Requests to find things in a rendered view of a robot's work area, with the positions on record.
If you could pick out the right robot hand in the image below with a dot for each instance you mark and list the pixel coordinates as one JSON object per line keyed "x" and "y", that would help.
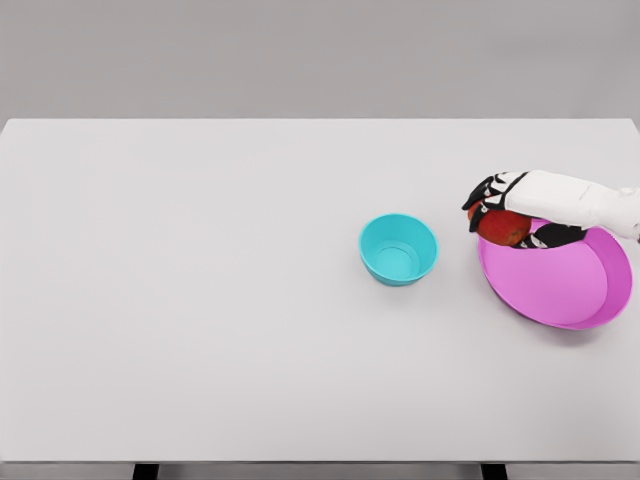
{"x": 542, "y": 197}

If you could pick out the red apple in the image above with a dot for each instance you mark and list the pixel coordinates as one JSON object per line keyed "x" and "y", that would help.
{"x": 502, "y": 227}

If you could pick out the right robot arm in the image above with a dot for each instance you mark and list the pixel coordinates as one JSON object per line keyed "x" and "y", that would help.
{"x": 612, "y": 210}

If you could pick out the pink plate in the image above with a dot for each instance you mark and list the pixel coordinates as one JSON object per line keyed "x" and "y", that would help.
{"x": 550, "y": 280}

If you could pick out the blue bowl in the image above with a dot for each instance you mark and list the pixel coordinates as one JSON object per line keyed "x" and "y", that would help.
{"x": 398, "y": 250}

